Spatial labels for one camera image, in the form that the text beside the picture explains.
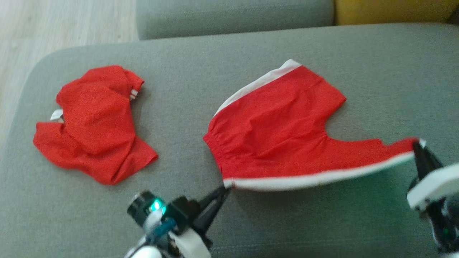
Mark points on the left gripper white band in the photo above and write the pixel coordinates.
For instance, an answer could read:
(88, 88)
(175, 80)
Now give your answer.
(190, 243)

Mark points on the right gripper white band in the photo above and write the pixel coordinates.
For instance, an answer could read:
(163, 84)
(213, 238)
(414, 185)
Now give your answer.
(437, 184)

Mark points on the red shorts with white stripe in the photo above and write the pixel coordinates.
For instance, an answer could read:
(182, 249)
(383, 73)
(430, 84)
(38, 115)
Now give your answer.
(279, 136)

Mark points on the red basketball jersey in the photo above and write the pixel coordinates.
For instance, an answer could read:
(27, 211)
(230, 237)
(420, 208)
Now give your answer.
(96, 125)

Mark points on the yellow sofa backrest cushion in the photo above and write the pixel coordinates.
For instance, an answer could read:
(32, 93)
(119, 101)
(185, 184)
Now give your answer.
(394, 10)

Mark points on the grey sofa seat cushion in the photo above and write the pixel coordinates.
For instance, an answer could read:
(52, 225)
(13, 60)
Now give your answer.
(233, 18)

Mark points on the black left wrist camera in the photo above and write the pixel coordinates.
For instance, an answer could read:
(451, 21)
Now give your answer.
(141, 208)

